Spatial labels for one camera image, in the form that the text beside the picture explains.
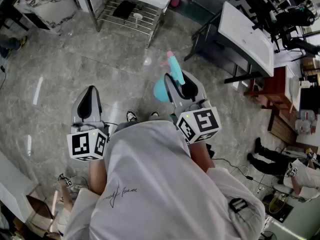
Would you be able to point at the person's shoe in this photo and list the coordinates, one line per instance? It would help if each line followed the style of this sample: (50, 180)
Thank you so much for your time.
(131, 116)
(154, 114)

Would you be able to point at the person's left shoe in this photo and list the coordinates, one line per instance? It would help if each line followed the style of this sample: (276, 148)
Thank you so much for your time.
(131, 116)

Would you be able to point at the wooden slatted board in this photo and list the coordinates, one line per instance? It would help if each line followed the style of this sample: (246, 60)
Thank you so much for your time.
(281, 129)

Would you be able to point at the person's right shoe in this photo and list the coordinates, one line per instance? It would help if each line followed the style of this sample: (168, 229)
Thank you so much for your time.
(154, 114)

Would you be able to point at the metal washbasin stand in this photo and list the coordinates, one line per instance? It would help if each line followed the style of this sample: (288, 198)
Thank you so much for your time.
(93, 19)

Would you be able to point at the black faucet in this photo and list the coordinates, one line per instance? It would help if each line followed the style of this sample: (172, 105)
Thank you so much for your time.
(256, 27)

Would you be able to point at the black cloth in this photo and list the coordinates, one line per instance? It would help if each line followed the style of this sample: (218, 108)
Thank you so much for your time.
(123, 9)

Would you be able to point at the white plastic drain fitting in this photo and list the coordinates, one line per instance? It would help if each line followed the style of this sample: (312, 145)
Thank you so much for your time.
(137, 15)

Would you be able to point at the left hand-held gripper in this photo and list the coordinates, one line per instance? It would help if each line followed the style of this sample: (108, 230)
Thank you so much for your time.
(82, 145)

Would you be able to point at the black washbasin stand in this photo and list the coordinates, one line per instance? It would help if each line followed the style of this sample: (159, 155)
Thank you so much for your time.
(225, 56)

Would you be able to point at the person's white shirt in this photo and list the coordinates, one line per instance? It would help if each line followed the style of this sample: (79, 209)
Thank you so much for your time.
(162, 184)

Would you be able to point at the wooden cabinet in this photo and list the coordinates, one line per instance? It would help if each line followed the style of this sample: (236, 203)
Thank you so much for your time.
(272, 89)

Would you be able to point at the teal spray bottle pink nozzle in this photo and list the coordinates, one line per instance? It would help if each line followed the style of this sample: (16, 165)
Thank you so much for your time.
(175, 69)

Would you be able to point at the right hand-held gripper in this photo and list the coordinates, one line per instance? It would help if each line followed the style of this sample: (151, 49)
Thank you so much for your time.
(200, 121)

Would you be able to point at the person's dark trousers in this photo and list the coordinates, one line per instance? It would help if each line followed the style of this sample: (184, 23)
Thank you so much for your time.
(125, 127)

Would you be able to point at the white cabinet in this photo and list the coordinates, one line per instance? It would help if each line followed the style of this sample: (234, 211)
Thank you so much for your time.
(12, 184)

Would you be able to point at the white rectangular washbasin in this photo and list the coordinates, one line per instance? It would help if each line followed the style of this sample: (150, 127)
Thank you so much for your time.
(247, 39)

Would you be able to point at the person's right forearm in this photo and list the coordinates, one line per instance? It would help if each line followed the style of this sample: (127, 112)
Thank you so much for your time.
(200, 156)

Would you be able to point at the person's left forearm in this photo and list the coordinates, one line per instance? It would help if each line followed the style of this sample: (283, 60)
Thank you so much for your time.
(97, 176)

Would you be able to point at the white marble block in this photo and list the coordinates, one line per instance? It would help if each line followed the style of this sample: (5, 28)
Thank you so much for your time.
(50, 11)

